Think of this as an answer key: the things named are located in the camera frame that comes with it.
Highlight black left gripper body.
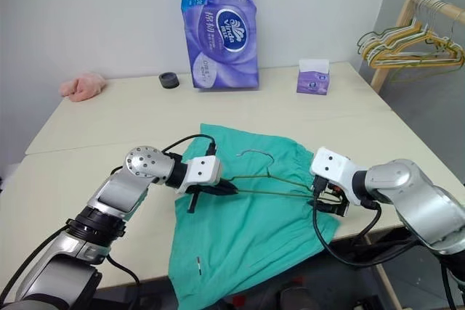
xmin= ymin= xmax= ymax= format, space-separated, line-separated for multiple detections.
xmin=183 ymin=179 xmax=219 ymax=214

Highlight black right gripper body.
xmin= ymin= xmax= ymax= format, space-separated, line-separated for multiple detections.
xmin=319 ymin=179 xmax=352 ymax=206

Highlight thin wire hanger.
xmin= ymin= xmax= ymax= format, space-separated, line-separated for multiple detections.
xmin=223 ymin=149 xmax=320 ymax=203

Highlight green shorts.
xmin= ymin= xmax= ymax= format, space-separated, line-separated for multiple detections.
xmin=167 ymin=123 xmax=341 ymax=306

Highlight yellow clothes hanger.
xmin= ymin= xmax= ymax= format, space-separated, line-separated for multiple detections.
xmin=371 ymin=21 xmax=465 ymax=70

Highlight wooden table leg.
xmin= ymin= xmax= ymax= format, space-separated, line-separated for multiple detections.
xmin=365 ymin=234 xmax=403 ymax=310

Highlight dark rounded shape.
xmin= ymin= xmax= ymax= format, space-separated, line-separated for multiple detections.
xmin=278 ymin=280 xmax=313 ymax=310

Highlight black tape roll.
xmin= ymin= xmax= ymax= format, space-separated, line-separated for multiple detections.
xmin=158 ymin=72 xmax=182 ymax=90

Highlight small purple tissue box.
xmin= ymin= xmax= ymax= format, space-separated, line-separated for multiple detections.
xmin=296 ymin=58 xmax=331 ymax=95

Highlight purple tissue roll pack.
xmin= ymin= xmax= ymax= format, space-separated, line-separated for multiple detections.
xmin=179 ymin=0 xmax=262 ymax=90

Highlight pink crumpled cloth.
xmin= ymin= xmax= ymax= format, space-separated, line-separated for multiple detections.
xmin=60 ymin=72 xmax=108 ymax=103

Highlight wooden clothes rack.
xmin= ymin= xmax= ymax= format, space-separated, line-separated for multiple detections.
xmin=370 ymin=0 xmax=465 ymax=94

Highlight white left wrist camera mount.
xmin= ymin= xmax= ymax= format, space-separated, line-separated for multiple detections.
xmin=176 ymin=155 xmax=223 ymax=195

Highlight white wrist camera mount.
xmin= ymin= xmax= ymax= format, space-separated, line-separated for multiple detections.
xmin=309 ymin=147 xmax=368 ymax=213
xmin=176 ymin=155 xmax=223 ymax=195

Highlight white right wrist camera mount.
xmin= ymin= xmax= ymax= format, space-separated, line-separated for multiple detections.
xmin=309 ymin=147 xmax=368 ymax=213

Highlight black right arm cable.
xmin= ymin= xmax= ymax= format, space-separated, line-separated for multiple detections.
xmin=311 ymin=175 xmax=419 ymax=266

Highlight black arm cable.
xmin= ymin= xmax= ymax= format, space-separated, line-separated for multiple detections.
xmin=107 ymin=134 xmax=218 ymax=286
xmin=311 ymin=175 xmax=419 ymax=266

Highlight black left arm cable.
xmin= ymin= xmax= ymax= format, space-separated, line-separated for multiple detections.
xmin=107 ymin=134 xmax=218 ymax=286

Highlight white wire hanger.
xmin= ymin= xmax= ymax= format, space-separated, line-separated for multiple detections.
xmin=363 ymin=32 xmax=457 ymax=68

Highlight green wire hanger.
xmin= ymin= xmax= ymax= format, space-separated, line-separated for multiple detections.
xmin=357 ymin=26 xmax=413 ymax=57

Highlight silver wire hanger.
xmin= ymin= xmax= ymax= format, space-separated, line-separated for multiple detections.
xmin=413 ymin=0 xmax=459 ymax=48

